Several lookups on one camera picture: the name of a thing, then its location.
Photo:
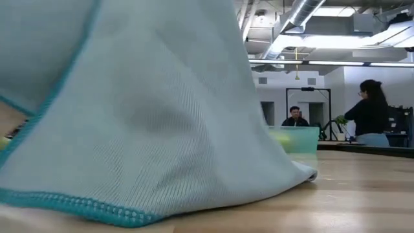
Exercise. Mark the light blue microfiber towel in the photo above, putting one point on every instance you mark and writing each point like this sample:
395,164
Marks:
145,113

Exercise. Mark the yellow hanging fixture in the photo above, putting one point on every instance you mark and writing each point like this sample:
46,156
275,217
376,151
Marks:
296,77

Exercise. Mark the small background potted plant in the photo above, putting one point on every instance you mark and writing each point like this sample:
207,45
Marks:
340,121

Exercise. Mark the silver ventilation duct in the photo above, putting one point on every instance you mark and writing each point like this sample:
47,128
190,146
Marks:
304,9

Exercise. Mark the black background frame stand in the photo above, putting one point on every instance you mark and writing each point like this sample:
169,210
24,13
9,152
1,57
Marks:
307,88

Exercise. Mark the dark cabinet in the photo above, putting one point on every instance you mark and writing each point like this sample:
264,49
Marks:
401,123

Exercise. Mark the person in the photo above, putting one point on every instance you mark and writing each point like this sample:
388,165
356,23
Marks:
295,118
370,116

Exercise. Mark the teal plastic basket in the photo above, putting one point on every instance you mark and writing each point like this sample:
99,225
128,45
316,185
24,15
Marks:
304,139

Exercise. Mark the overhead light bar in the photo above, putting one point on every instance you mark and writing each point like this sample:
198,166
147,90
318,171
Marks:
323,62

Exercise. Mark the black aluminium table frame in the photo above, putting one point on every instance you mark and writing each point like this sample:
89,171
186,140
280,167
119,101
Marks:
372,149

